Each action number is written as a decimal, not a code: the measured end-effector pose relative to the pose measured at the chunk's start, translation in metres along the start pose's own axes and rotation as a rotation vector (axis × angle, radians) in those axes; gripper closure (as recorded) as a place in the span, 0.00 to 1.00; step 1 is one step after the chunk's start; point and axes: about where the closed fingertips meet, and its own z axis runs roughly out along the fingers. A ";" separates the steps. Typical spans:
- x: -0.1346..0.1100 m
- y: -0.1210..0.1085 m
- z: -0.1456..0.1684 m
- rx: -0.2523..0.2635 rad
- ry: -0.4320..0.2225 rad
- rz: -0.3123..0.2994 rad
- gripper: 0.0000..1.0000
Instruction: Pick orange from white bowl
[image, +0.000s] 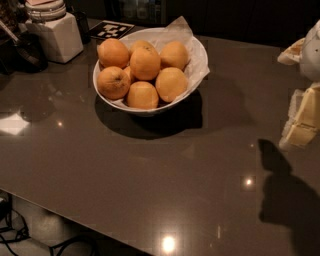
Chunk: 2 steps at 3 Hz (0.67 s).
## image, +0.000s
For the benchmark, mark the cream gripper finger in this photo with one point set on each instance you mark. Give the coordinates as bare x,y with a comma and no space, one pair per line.
291,55

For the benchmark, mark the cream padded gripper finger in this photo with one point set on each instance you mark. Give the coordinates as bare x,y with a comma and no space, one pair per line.
303,122

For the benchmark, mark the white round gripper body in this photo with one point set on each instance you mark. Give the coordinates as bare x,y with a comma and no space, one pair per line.
312,55

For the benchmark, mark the small hidden middle orange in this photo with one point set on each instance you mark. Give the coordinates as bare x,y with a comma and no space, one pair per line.
128,71

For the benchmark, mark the white paper liner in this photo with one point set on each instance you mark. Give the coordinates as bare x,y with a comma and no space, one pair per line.
178,30

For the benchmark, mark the black white marker tag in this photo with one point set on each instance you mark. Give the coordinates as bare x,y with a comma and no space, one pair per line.
110,29

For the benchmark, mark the dark cup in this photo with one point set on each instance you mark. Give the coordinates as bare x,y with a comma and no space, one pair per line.
83,27

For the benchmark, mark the white square jar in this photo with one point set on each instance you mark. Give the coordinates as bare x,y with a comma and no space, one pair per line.
56,28

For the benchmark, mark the dark kettle appliance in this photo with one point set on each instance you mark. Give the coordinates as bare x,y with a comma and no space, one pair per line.
30,56

